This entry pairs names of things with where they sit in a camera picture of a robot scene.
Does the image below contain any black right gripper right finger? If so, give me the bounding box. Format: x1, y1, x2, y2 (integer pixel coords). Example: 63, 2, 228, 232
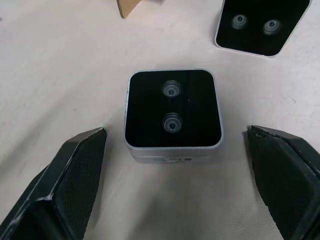
246, 124, 320, 240

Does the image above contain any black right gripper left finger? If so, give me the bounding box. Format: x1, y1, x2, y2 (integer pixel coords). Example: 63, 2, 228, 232
0, 126, 108, 240

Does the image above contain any cardboard divider tray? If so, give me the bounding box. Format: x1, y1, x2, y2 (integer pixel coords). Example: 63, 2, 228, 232
115, 0, 144, 19

